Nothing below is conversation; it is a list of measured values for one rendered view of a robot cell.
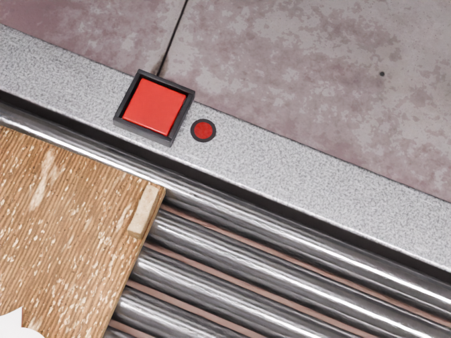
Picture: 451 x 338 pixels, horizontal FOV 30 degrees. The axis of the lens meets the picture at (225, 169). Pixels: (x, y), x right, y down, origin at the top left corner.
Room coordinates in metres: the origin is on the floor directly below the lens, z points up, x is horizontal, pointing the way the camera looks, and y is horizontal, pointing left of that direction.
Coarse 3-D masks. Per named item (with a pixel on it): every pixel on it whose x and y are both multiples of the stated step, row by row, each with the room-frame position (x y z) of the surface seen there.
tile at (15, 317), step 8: (16, 312) 0.16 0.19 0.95; (0, 320) 0.15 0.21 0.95; (8, 320) 0.15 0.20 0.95; (16, 320) 0.16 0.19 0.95; (0, 328) 0.15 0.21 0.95; (8, 328) 0.15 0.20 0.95; (16, 328) 0.15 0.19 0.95; (24, 328) 0.15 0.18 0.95; (0, 336) 0.14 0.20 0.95; (8, 336) 0.14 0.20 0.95; (16, 336) 0.14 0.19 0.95; (24, 336) 0.14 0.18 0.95; (32, 336) 0.14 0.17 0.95; (40, 336) 0.14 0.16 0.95
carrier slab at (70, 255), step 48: (0, 144) 0.35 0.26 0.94; (48, 144) 0.36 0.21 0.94; (0, 192) 0.30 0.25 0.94; (48, 192) 0.31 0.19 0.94; (96, 192) 0.32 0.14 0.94; (0, 240) 0.24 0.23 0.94; (48, 240) 0.25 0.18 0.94; (96, 240) 0.26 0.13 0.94; (144, 240) 0.27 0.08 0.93; (0, 288) 0.19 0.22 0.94; (48, 288) 0.20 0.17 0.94; (96, 288) 0.21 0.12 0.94; (48, 336) 0.15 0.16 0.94; (96, 336) 0.16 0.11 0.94
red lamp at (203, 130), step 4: (200, 124) 0.43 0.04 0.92; (204, 124) 0.43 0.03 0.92; (208, 124) 0.43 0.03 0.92; (196, 128) 0.43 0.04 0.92; (200, 128) 0.43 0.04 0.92; (204, 128) 0.43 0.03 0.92; (208, 128) 0.43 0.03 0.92; (196, 132) 0.42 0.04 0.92; (200, 132) 0.42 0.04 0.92; (204, 132) 0.42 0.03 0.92; (208, 132) 0.42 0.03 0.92; (200, 136) 0.42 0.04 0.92; (204, 136) 0.42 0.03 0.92; (208, 136) 0.42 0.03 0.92
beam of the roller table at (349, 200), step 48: (0, 48) 0.49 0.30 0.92; (48, 48) 0.50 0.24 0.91; (0, 96) 0.44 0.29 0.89; (48, 96) 0.44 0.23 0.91; (96, 96) 0.45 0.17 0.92; (144, 144) 0.39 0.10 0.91; (192, 144) 0.41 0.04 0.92; (240, 144) 0.42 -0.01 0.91; (288, 144) 0.43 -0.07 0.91; (240, 192) 0.36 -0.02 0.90; (288, 192) 0.36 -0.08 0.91; (336, 192) 0.38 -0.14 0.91; (384, 192) 0.39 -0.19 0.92; (384, 240) 0.33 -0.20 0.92; (432, 240) 0.34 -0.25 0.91
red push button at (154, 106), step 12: (144, 84) 0.47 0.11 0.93; (156, 84) 0.47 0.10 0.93; (132, 96) 0.45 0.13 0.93; (144, 96) 0.45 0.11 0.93; (156, 96) 0.45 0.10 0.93; (168, 96) 0.46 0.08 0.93; (180, 96) 0.46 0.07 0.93; (132, 108) 0.43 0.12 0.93; (144, 108) 0.44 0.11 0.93; (156, 108) 0.44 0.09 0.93; (168, 108) 0.44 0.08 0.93; (180, 108) 0.44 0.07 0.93; (132, 120) 0.42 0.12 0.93; (144, 120) 0.42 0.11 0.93; (156, 120) 0.42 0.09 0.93; (168, 120) 0.43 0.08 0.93; (156, 132) 0.41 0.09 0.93; (168, 132) 0.41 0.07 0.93
